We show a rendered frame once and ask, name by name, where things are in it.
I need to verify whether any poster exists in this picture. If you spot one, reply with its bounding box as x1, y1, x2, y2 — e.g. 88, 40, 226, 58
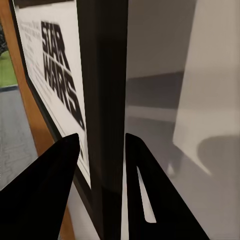
8, 0, 129, 240

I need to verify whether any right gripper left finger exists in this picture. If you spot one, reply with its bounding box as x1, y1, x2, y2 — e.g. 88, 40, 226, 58
0, 133, 80, 240

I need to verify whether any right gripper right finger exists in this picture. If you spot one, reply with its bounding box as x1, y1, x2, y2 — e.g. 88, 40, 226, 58
125, 133, 210, 240

